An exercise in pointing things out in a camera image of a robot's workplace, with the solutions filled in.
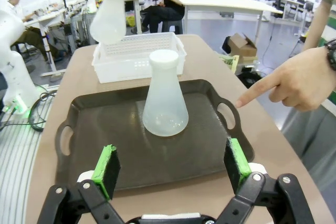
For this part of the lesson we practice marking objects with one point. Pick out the brown cardboard box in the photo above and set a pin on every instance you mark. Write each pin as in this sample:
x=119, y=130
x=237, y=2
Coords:
x=241, y=48

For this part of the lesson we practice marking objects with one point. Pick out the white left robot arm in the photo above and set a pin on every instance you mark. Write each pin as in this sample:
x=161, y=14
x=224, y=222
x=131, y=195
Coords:
x=15, y=58

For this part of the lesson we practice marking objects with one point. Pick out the green white carton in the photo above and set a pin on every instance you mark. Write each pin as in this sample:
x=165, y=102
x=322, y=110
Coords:
x=231, y=62

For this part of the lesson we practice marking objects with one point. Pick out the seated person in white shirt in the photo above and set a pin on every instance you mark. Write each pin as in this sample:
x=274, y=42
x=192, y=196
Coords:
x=15, y=9

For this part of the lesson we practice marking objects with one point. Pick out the person in green striped shirt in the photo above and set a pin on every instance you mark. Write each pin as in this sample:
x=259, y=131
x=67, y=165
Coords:
x=309, y=134

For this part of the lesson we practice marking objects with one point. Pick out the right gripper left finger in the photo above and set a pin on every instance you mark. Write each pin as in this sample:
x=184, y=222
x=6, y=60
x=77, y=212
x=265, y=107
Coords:
x=110, y=171

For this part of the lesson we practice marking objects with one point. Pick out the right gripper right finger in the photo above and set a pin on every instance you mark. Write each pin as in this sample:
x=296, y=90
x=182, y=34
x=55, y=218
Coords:
x=236, y=166

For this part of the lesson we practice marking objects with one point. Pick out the person's right forearm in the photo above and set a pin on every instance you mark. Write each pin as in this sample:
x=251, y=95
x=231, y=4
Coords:
x=315, y=30

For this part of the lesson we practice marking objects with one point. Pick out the large white office table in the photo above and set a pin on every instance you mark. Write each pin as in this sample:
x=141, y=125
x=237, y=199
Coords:
x=223, y=5

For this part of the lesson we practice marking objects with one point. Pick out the seated person in black clothes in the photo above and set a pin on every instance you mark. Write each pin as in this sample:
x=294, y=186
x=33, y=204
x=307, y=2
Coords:
x=168, y=11

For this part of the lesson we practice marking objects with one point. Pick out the translucent white conical flask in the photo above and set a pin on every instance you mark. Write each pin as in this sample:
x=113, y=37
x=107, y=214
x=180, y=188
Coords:
x=109, y=22
x=165, y=103

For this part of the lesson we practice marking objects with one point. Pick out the grey stool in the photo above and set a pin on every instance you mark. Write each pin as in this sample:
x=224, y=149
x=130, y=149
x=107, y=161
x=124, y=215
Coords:
x=172, y=26

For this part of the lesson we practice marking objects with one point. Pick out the person's left hand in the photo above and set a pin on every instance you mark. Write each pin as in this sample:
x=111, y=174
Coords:
x=302, y=82

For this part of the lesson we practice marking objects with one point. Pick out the dark brown plastic tray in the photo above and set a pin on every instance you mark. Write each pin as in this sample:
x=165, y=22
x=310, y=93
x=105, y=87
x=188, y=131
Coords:
x=131, y=142

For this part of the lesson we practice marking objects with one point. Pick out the white frame work bench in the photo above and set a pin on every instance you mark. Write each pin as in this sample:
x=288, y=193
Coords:
x=50, y=16

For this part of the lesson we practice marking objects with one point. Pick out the black wristwatch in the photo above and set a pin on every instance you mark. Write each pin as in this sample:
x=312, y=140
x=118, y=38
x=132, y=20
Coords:
x=331, y=54

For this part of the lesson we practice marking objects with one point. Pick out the white perforated plastic basket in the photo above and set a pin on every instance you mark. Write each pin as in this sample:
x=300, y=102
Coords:
x=126, y=69

